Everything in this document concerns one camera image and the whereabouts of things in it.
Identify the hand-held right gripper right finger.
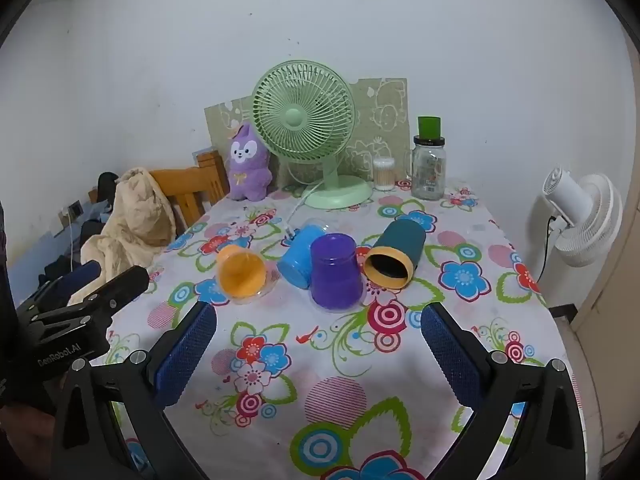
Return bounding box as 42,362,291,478
420,302,589,480

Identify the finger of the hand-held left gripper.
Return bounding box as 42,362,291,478
27,260,106,311
67,265,151,313

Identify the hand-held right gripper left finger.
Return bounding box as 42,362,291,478
50,300,219,480

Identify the orange plastic cup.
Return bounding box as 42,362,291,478
216,243,267,297

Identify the teal cup with yellow rim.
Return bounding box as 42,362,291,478
362,219,427,289

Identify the purple plastic cup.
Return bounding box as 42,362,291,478
309,233,363,311

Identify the blue plastic cup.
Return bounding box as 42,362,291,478
277,224,329,290

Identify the green plastic cup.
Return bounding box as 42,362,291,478
417,115,443,140

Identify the beige blanket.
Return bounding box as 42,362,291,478
67,166,179,307

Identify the wooden chair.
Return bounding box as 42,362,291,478
149,149,231,242

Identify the purple plush toy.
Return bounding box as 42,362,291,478
227,122,274,203

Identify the glass jar with black lid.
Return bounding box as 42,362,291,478
410,135,448,201

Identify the white standing fan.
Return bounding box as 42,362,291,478
542,167,624,269

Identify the cotton swab container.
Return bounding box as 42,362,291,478
372,156,397,192

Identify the green desk fan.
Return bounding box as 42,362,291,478
251,59,374,210

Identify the printed cardboard board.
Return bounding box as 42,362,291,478
203,77,409,192

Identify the black fan cable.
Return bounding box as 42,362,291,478
529,214,559,282

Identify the white fan cable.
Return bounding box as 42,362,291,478
284,182,327,242

